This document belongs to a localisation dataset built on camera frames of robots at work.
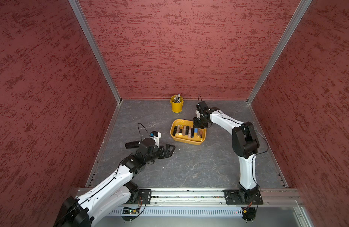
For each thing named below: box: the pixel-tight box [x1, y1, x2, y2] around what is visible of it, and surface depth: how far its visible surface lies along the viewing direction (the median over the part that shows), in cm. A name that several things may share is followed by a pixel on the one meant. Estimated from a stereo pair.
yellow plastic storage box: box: [169, 118, 207, 146], surface depth 99 cm
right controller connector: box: [240, 207, 256, 222], surface depth 72 cm
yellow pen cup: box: [169, 95, 184, 114], surface depth 111 cm
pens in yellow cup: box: [173, 93, 181, 104], surface depth 102 cm
